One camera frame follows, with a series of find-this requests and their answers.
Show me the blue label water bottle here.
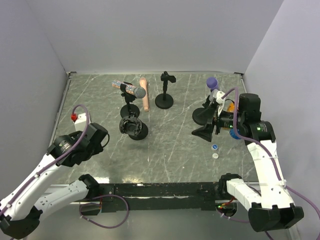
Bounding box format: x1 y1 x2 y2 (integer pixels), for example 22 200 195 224
229 128 241 140

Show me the glitter microphone stand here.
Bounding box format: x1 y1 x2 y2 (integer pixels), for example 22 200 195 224
120 82 140 118

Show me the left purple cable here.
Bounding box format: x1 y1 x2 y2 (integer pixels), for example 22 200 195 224
0 104 90 218

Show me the purple microphone stand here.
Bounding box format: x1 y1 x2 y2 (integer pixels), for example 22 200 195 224
192 95 214 126

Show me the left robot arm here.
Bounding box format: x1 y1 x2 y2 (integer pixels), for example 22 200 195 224
0 123 109 240

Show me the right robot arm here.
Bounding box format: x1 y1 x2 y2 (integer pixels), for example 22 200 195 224
192 91 304 232

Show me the purple microphone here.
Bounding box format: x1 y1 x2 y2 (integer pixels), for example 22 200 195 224
206 76 219 91

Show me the pink microphone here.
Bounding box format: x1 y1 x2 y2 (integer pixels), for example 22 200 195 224
139 76 150 113

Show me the glitter microphone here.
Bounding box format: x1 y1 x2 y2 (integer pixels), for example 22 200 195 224
111 80 147 99

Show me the orange juice bottle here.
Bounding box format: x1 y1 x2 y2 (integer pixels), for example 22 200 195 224
226 101 235 113

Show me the empty clip stand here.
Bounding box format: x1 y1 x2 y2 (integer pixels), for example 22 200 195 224
155 71 177 110

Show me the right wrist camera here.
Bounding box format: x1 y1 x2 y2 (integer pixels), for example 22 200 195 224
209 89 225 116

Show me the white water bottle cap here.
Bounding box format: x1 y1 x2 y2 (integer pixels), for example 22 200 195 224
212 153 219 159

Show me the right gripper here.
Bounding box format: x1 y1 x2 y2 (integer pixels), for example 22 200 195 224
191 102 245 142

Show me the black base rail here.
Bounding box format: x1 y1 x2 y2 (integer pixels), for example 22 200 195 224
68 181 248 214

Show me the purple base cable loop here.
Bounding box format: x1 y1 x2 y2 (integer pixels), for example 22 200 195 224
79 194 130 229

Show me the orange bottle cap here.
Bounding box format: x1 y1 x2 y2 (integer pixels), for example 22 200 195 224
211 144 218 150

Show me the shock mount stand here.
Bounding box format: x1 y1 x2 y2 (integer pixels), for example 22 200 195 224
119 113 149 141

